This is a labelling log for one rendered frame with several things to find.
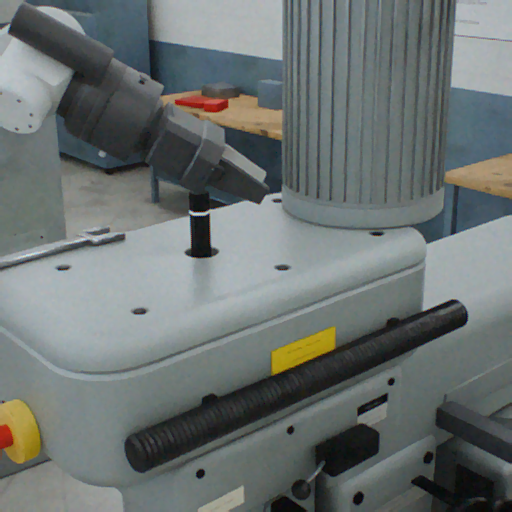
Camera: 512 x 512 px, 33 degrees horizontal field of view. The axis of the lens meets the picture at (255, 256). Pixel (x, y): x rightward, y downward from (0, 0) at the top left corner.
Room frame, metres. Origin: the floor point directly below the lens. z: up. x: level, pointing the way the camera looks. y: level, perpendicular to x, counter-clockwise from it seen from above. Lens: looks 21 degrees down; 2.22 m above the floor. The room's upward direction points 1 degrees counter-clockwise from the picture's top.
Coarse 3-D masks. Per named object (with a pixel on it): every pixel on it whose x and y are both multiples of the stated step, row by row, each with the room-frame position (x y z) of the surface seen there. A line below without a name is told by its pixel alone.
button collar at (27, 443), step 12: (0, 408) 0.74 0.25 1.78; (12, 408) 0.73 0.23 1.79; (24, 408) 0.73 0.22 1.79; (0, 420) 0.74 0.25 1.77; (12, 420) 0.72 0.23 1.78; (24, 420) 0.72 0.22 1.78; (12, 432) 0.72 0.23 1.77; (24, 432) 0.71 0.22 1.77; (36, 432) 0.72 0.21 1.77; (24, 444) 0.71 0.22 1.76; (36, 444) 0.72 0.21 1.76; (12, 456) 0.73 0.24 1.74; (24, 456) 0.71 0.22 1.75; (36, 456) 0.72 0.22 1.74
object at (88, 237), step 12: (96, 228) 0.94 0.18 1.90; (108, 228) 0.95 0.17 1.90; (60, 240) 0.90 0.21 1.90; (72, 240) 0.90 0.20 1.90; (84, 240) 0.90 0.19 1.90; (96, 240) 0.90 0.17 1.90; (108, 240) 0.91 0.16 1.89; (24, 252) 0.87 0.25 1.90; (36, 252) 0.87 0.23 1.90; (48, 252) 0.87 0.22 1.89; (0, 264) 0.84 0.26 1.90; (12, 264) 0.85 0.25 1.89
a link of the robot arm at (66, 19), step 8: (40, 8) 0.90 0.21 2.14; (48, 8) 0.90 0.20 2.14; (56, 16) 0.89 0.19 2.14; (64, 16) 0.89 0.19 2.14; (72, 24) 0.90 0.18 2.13; (0, 32) 0.93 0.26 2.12; (0, 40) 0.93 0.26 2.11; (8, 40) 0.92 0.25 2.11; (0, 48) 0.93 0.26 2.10; (0, 56) 0.93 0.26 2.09
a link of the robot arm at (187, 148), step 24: (120, 96) 0.84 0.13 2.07; (144, 96) 0.85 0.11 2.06; (120, 120) 0.84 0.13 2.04; (144, 120) 0.84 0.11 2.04; (168, 120) 0.85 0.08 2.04; (192, 120) 0.90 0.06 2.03; (96, 144) 0.85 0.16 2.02; (120, 144) 0.84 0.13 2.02; (144, 144) 0.86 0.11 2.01; (168, 144) 0.84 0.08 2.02; (192, 144) 0.84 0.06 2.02; (216, 144) 0.84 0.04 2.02; (168, 168) 0.84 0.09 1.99; (192, 168) 0.82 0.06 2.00
